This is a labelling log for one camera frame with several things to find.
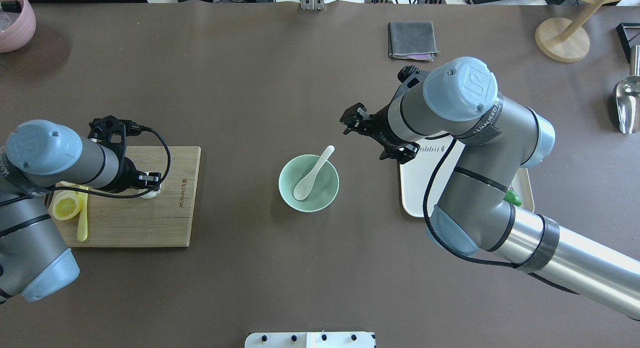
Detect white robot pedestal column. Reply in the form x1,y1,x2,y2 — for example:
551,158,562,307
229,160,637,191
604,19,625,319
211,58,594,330
244,330,377,347

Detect left camera mount bracket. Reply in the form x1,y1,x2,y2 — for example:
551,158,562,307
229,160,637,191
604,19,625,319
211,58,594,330
87,115,146,161

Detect bamboo cutting board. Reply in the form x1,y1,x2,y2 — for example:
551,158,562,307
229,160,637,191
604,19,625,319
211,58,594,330
55,146,201,248

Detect white steamed bun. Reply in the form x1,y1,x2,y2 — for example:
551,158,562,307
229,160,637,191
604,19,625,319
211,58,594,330
138,189,161,199

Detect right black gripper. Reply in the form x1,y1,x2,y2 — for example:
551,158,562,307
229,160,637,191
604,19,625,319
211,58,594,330
340,104,421,165

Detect metal scoop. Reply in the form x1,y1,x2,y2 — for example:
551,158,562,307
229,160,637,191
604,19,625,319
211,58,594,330
614,45,640,134

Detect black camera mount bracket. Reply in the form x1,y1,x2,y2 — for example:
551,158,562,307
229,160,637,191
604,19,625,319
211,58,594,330
395,65,430,97

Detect lemon slice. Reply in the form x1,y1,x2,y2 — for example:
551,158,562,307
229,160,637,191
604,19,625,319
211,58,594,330
50,191,85,221

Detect green lime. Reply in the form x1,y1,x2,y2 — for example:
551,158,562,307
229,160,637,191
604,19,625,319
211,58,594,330
503,186,522,207

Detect pink bowl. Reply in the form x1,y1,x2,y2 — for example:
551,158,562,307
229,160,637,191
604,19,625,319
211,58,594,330
0,0,37,54

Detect white ceramic spoon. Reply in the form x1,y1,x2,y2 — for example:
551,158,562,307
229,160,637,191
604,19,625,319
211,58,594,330
293,145,335,201

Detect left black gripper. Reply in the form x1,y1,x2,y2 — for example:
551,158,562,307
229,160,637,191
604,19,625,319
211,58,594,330
112,157,162,193

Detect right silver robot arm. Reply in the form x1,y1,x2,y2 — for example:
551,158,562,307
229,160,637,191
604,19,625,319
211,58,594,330
340,57,640,320

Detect wooden mug tree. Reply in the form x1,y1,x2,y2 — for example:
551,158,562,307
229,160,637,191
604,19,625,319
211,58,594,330
534,0,624,63

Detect grey folded cloth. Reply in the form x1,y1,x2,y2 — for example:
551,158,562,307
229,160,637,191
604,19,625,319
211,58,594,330
388,21,439,62

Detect cream plastic tray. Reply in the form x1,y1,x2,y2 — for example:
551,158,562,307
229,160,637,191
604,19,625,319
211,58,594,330
398,136,535,218

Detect mint green bowl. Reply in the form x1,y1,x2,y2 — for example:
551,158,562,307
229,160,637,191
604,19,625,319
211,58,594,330
278,154,340,213

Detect yellow plastic knife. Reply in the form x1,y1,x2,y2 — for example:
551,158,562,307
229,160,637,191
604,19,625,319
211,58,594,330
77,186,89,242

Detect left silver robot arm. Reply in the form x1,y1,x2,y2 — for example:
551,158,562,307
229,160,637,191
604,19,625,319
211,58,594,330
0,116,166,303

